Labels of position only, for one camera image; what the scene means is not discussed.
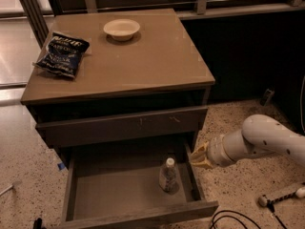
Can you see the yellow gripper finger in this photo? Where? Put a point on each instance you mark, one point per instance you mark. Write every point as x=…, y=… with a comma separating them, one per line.
x=199, y=154
x=204, y=165

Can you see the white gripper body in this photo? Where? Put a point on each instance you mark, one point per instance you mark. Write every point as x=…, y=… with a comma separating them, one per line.
x=215, y=153

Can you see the clear plastic bottle white cap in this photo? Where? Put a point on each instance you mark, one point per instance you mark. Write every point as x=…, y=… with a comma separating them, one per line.
x=167, y=175

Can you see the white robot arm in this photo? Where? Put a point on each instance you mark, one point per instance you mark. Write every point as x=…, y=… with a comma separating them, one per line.
x=259, y=136

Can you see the closed upper drawer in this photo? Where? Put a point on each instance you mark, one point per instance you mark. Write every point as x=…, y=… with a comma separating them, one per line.
x=62, y=134

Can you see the brown drawer cabinet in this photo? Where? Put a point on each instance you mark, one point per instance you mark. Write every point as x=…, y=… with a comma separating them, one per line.
x=158, y=69

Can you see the open middle drawer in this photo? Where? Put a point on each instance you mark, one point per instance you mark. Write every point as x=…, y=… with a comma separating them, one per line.
x=116, y=186

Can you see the white striped floor tool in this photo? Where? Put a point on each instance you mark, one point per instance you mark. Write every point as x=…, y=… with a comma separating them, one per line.
x=296, y=190

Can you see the small dark floor object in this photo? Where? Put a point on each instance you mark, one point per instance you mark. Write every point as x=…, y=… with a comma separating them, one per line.
x=267, y=96

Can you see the blue tape piece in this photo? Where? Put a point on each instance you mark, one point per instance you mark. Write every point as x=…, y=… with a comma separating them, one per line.
x=61, y=166

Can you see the white bowl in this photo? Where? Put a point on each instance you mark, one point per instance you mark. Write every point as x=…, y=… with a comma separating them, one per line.
x=121, y=29

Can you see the dark blue chip bag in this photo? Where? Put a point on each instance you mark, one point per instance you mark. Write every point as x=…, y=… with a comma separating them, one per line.
x=63, y=55

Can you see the grey stick on floor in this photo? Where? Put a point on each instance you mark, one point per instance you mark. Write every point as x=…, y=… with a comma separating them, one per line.
x=12, y=186

